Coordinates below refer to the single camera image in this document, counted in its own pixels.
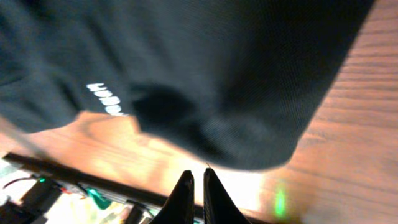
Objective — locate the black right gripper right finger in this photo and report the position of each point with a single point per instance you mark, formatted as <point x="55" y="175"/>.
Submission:
<point x="218" y="205"/>

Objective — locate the plain black t-shirt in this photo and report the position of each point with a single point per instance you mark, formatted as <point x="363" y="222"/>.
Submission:
<point x="236" y="83"/>

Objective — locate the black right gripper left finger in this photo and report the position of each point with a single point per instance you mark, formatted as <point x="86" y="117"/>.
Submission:
<point x="179" y="207"/>

